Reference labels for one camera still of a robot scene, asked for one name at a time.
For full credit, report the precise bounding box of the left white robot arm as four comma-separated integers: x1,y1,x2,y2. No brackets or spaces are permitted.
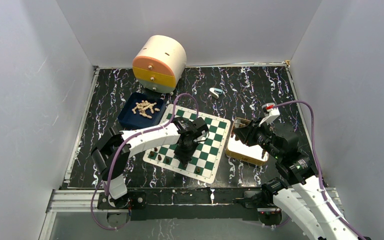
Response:
90,116,209,208

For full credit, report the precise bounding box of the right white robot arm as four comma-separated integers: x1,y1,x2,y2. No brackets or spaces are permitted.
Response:
232,120,366,240

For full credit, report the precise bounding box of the pile of light chess pieces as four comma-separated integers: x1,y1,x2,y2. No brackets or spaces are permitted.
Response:
131,100,161,119

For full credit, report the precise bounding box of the dark blue plastic bin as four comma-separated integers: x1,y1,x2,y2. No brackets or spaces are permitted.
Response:
117,92,166,130

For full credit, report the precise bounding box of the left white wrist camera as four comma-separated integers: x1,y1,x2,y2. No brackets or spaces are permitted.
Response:
178,117,209,142

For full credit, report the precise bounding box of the black base frame rail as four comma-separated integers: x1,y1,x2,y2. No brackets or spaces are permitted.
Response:
97,187,285,227

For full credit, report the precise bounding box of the small white blue clip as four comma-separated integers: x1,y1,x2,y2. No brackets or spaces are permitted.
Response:
209,87,224,99

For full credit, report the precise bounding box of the green white chess board mat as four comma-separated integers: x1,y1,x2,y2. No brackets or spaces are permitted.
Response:
143,113,231,184

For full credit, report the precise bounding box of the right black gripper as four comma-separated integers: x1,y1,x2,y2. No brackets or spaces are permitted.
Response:
232,117,281,160

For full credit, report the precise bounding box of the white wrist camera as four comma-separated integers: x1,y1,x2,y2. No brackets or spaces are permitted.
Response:
178,117,209,142
258,102,280,127

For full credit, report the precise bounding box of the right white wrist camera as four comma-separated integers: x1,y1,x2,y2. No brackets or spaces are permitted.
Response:
258,102,280,127

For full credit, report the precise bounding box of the round drawer cabinet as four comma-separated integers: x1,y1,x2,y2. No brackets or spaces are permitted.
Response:
132,35,187,94

